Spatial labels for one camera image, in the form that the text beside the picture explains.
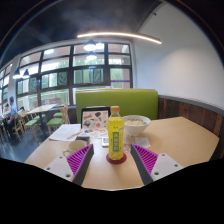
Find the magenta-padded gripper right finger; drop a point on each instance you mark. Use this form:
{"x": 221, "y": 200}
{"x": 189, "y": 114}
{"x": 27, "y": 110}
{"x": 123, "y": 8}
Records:
{"x": 146, "y": 160}

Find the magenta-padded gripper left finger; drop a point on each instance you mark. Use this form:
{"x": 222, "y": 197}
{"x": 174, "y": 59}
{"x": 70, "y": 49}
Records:
{"x": 78, "y": 161}

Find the yellow drink bottle orange cap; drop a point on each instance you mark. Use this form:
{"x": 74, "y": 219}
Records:
{"x": 115, "y": 136}

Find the white ceramic mug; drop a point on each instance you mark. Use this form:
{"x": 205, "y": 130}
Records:
{"x": 76, "y": 146}

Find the crumpled white receipt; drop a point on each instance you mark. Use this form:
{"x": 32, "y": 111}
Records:
{"x": 141, "y": 141}

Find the small dark box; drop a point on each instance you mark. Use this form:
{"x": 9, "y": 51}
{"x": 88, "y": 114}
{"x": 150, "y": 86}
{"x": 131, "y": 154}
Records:
{"x": 82, "y": 139}

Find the flat round red coaster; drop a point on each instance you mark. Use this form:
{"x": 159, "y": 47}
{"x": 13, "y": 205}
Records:
{"x": 116, "y": 161}

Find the white paper document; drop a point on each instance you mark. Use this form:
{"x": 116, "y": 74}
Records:
{"x": 63, "y": 132}

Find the white bowl of food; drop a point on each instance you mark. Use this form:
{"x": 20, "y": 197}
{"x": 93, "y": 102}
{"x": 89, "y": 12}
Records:
{"x": 136, "y": 126}

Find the black tablet with stickers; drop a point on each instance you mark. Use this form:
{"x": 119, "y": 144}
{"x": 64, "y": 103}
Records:
{"x": 95, "y": 118}

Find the group of green-seated wooden chairs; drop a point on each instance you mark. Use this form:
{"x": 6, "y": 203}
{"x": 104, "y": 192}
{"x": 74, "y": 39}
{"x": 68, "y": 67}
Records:
{"x": 53, "y": 121}

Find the green upholstered booth bench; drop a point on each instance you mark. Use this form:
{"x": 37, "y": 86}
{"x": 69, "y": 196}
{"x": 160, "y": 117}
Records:
{"x": 133, "y": 103}

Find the light wooden dining table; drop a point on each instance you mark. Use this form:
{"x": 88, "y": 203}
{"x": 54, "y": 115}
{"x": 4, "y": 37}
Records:
{"x": 41, "y": 108}

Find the person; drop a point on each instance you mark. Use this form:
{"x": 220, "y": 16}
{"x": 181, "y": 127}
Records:
{"x": 12, "y": 110}
{"x": 6, "y": 109}

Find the group of round pendant lamps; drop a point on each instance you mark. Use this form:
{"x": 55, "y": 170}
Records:
{"x": 90, "y": 45}

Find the long linear ceiling light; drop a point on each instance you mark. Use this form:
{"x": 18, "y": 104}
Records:
{"x": 120, "y": 34}

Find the dark-framed window wall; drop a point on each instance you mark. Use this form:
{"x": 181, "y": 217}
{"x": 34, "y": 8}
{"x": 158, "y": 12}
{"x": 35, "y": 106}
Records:
{"x": 71, "y": 65}

